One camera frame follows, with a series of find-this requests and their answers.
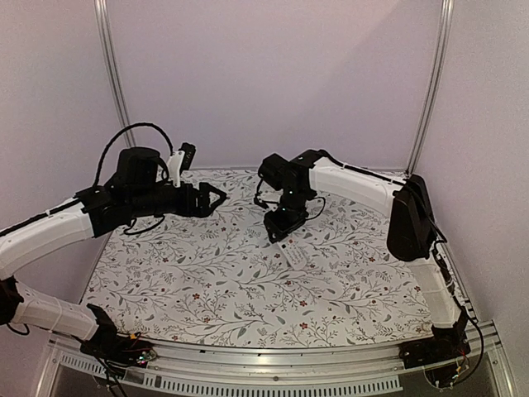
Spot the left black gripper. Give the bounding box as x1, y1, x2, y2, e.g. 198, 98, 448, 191
129, 180, 226, 218

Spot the white remote control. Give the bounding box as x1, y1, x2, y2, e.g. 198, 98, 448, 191
278, 238, 307, 270

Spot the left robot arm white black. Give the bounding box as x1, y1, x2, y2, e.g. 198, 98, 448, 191
1, 144, 227, 359

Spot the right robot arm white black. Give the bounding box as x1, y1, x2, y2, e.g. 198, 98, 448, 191
258, 150, 468, 361

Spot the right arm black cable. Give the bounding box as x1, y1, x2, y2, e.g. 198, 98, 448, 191
254, 177, 327, 220

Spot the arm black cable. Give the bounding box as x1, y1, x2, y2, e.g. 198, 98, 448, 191
93, 122, 174, 185
254, 177, 327, 220

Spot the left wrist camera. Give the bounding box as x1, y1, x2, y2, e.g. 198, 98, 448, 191
167, 142, 196, 188

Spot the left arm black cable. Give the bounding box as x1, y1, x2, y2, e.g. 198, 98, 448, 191
93, 122, 174, 185

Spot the front aluminium rail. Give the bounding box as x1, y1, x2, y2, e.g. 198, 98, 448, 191
35, 320, 517, 397

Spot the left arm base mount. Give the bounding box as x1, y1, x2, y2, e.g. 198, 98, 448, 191
80, 304, 157, 368

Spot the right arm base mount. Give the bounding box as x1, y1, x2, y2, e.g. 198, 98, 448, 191
399, 313, 470, 389

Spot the left aluminium frame post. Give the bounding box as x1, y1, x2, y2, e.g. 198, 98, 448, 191
93, 0, 131, 127

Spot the aluminium frame post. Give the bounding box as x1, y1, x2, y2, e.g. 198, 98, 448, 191
406, 0, 455, 175
93, 0, 131, 127

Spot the right aluminium frame post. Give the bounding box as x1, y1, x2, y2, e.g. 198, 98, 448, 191
406, 0, 455, 175

